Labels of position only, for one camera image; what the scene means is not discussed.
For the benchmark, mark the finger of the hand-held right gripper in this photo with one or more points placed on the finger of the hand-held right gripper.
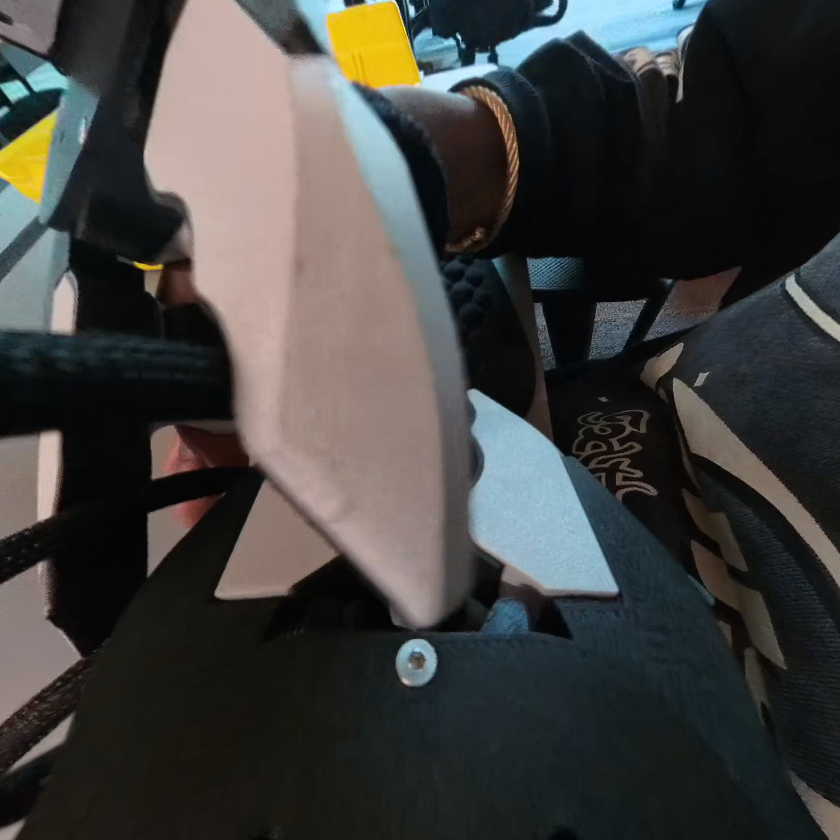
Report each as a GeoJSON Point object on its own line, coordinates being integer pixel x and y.
{"type": "Point", "coordinates": [295, 262]}
{"type": "Point", "coordinates": [65, 157]}

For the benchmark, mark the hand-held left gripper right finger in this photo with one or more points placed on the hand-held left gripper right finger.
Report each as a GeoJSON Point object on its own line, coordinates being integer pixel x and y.
{"type": "Point", "coordinates": [538, 518]}

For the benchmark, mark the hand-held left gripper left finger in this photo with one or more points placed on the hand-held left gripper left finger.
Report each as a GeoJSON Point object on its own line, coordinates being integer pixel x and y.
{"type": "Point", "coordinates": [262, 558]}

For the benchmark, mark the yellow plastic bin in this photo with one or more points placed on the yellow plastic bin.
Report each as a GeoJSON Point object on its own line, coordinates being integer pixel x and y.
{"type": "Point", "coordinates": [374, 46]}
{"type": "Point", "coordinates": [26, 161]}

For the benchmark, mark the person's right forearm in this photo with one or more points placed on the person's right forearm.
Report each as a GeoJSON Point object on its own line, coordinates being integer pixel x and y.
{"type": "Point", "coordinates": [656, 184]}

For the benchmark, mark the person's right hand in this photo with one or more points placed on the person's right hand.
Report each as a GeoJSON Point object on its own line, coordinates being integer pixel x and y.
{"type": "Point", "coordinates": [466, 170]}

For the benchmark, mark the dark patterned clothing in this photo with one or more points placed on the dark patterned clothing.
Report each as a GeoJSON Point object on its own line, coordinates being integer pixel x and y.
{"type": "Point", "coordinates": [754, 426]}

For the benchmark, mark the black office chair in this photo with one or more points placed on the black office chair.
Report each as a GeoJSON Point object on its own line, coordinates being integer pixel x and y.
{"type": "Point", "coordinates": [489, 26]}

